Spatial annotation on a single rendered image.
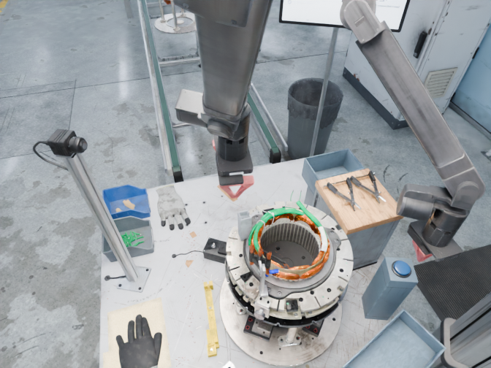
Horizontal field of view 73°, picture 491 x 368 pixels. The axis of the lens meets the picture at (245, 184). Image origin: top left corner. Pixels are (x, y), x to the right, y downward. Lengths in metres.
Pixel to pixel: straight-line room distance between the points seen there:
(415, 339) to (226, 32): 0.81
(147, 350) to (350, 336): 0.60
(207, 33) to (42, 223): 2.43
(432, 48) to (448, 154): 2.24
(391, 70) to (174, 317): 0.90
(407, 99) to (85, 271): 2.00
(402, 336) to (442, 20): 2.31
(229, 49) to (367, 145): 2.74
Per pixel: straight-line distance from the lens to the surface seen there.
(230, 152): 0.62
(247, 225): 0.83
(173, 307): 1.16
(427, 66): 3.00
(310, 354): 1.08
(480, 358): 1.04
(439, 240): 0.83
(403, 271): 0.98
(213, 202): 1.37
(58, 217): 2.64
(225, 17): 0.19
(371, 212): 1.04
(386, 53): 0.68
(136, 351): 1.12
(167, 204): 1.37
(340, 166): 1.26
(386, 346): 0.90
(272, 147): 1.64
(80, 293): 2.23
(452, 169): 0.73
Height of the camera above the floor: 1.83
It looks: 47 degrees down
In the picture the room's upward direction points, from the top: straight up
